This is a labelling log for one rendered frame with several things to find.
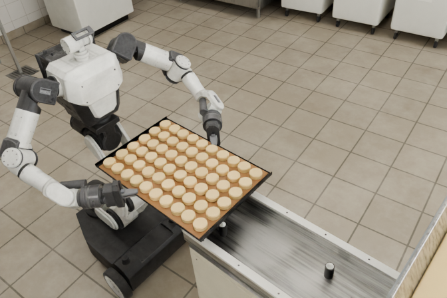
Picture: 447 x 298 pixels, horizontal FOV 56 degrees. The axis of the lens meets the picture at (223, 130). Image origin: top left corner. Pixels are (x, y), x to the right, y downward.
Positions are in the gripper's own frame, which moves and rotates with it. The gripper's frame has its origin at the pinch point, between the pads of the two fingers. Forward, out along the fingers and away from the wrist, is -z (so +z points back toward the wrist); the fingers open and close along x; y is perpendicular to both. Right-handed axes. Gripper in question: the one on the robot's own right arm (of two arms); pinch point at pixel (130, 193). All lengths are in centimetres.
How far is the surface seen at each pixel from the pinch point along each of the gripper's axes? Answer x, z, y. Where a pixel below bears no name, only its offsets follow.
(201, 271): -27.9, -23.6, -18.5
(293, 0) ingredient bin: -74, -136, 352
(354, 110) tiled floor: -99, -150, 166
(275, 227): -16, -54, -11
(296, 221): -10, -61, -13
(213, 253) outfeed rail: -10.4, -29.6, -23.0
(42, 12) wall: -83, 171, 409
